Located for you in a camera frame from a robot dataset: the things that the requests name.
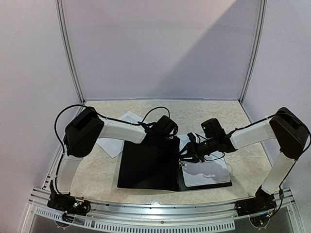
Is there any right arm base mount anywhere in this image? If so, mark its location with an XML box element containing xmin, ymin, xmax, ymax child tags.
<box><xmin>234</xmin><ymin>186</ymin><xmax>284</xmax><ymax>217</ymax></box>

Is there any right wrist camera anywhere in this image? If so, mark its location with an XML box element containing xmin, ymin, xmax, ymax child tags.
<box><xmin>187</xmin><ymin>133</ymin><xmax>197</xmax><ymax>144</ymax></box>

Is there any printed paper stack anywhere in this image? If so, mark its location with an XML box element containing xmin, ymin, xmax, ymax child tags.
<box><xmin>96</xmin><ymin>111</ymin><xmax>146</xmax><ymax>158</ymax></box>

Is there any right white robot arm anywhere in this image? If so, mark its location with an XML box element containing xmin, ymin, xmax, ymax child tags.
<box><xmin>178</xmin><ymin>107</ymin><xmax>311</xmax><ymax>212</ymax></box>

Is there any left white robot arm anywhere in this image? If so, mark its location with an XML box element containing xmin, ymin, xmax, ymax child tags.
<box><xmin>52</xmin><ymin>105</ymin><xmax>178</xmax><ymax>211</ymax></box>

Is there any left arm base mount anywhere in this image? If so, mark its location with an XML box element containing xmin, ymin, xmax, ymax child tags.
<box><xmin>47</xmin><ymin>182</ymin><xmax>91</xmax><ymax>216</ymax></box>

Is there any perforated white cable tray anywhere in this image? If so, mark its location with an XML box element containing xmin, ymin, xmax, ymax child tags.
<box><xmin>29</xmin><ymin>207</ymin><xmax>236</xmax><ymax>233</ymax></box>

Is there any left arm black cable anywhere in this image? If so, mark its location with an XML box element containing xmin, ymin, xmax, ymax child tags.
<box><xmin>53</xmin><ymin>104</ymin><xmax>171</xmax><ymax>190</ymax></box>

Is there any curved aluminium rail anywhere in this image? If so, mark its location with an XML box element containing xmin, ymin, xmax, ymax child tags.
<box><xmin>28</xmin><ymin>186</ymin><xmax>296</xmax><ymax>221</ymax></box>

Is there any black file folder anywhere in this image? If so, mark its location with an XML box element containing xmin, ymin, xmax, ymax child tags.
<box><xmin>117</xmin><ymin>141</ymin><xmax>232</xmax><ymax>192</ymax></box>

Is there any right aluminium frame post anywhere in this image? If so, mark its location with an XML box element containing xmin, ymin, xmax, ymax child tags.
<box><xmin>238</xmin><ymin>0</ymin><xmax>267</xmax><ymax>105</ymax></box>

